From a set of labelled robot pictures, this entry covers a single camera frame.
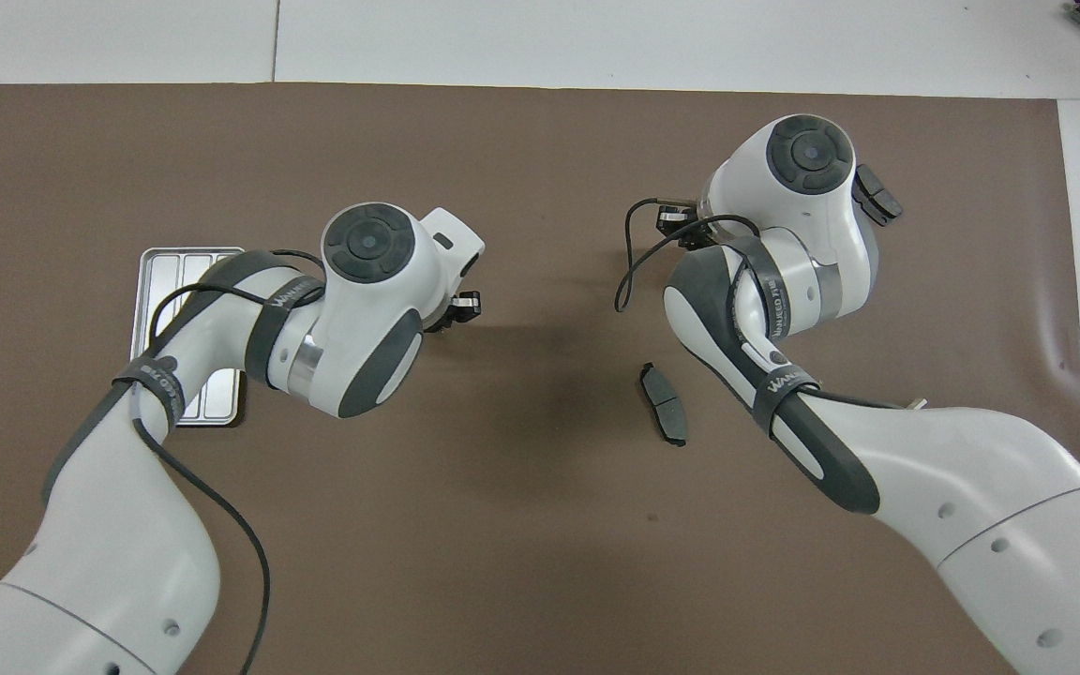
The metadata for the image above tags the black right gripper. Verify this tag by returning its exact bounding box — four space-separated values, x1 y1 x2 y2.
446 199 705 329

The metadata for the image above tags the silver ribbed metal tray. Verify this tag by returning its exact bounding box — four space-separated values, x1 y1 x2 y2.
130 247 248 428

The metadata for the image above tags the brown paper table mat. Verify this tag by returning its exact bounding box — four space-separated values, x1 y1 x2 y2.
0 82 1080 675

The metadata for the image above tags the dark grey brake pad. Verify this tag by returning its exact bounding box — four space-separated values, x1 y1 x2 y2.
854 164 905 228
638 362 689 448

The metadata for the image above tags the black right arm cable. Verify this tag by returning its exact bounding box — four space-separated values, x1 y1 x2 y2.
614 197 911 410

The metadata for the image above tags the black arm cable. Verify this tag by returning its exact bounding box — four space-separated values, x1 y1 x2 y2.
614 197 911 410
132 248 327 675

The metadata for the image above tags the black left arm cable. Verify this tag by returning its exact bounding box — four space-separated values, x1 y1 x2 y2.
132 248 327 675

